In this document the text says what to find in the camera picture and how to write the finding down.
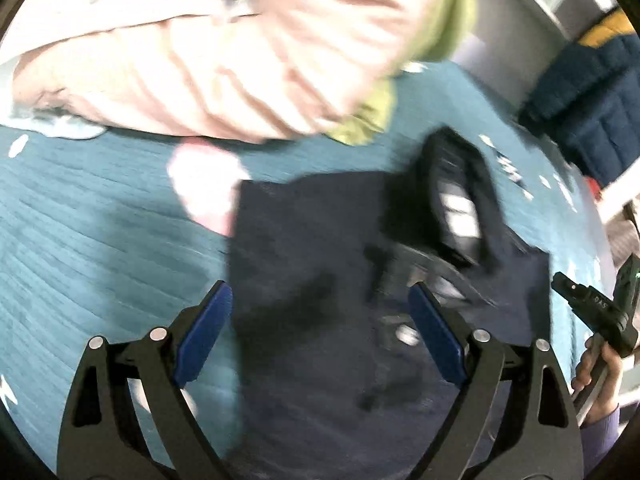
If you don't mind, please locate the teal patterned bed blanket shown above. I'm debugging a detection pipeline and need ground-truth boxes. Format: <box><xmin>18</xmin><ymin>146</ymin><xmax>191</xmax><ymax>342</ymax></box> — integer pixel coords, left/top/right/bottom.
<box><xmin>0</xmin><ymin>59</ymin><xmax>617</xmax><ymax>480</ymax></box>

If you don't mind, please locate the black item with white stripes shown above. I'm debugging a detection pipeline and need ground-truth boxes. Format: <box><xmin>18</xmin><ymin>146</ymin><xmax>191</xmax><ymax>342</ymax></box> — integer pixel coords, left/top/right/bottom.
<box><xmin>382</xmin><ymin>127</ymin><xmax>506</xmax><ymax>268</ymax></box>

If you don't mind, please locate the small pink cloth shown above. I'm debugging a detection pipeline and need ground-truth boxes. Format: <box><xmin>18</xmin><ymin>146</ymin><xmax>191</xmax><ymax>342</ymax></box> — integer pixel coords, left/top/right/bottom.
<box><xmin>166</xmin><ymin>140</ymin><xmax>252</xmax><ymax>237</ymax></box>

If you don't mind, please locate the person's right hand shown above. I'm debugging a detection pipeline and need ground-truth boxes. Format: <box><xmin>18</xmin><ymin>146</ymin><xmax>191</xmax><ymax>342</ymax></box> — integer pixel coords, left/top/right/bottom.
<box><xmin>571</xmin><ymin>335</ymin><xmax>622</xmax><ymax>427</ymax></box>

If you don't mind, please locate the white furniture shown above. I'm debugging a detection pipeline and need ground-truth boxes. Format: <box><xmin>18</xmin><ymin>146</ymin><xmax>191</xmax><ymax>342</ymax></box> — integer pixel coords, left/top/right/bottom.
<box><xmin>454</xmin><ymin>0</ymin><xmax>623</xmax><ymax>107</ymax></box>

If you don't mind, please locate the person's right forearm purple sleeve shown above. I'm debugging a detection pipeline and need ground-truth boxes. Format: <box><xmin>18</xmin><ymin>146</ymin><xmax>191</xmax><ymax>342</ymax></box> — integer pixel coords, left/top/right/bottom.
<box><xmin>580</xmin><ymin>406</ymin><xmax>625</xmax><ymax>478</ymax></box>

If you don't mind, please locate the dark navy garment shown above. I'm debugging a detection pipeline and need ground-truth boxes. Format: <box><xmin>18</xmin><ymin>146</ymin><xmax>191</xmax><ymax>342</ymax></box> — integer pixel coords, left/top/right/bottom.
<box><xmin>226</xmin><ymin>169</ymin><xmax>552</xmax><ymax>480</ymax></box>

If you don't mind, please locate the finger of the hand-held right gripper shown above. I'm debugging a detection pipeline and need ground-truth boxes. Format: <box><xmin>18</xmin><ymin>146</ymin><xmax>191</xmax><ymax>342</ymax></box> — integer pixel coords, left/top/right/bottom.
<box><xmin>551</xmin><ymin>272</ymin><xmax>637</xmax><ymax>357</ymax></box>

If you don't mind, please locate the light blue cloth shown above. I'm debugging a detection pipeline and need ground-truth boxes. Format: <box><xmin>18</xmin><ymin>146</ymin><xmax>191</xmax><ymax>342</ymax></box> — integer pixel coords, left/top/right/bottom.
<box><xmin>0</xmin><ymin>110</ymin><xmax>108</xmax><ymax>141</ymax></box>

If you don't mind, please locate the green cloth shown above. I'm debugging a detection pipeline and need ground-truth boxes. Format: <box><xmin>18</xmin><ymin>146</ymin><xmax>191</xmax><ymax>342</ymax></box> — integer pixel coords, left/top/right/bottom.
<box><xmin>324</xmin><ymin>0</ymin><xmax>482</xmax><ymax>147</ymax></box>

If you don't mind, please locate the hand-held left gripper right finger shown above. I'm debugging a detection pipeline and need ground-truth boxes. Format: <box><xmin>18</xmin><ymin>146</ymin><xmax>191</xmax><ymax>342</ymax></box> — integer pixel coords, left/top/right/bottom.
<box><xmin>407</xmin><ymin>281</ymin><xmax>586</xmax><ymax>480</ymax></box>

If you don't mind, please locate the pink striped cloth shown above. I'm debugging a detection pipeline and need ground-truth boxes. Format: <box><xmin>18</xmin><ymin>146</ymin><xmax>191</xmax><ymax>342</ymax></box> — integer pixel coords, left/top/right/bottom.
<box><xmin>0</xmin><ymin>0</ymin><xmax>453</xmax><ymax>144</ymax></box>

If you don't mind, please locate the navy and yellow puffer jacket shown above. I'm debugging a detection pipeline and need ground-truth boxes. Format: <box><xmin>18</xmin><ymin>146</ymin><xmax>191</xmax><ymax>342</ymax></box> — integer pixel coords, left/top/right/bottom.
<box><xmin>516</xmin><ymin>7</ymin><xmax>640</xmax><ymax>192</ymax></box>

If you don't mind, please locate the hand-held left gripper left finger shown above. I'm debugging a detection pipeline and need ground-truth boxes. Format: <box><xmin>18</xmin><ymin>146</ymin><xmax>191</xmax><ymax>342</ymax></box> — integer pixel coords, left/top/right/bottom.
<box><xmin>57</xmin><ymin>280</ymin><xmax>236</xmax><ymax>480</ymax></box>

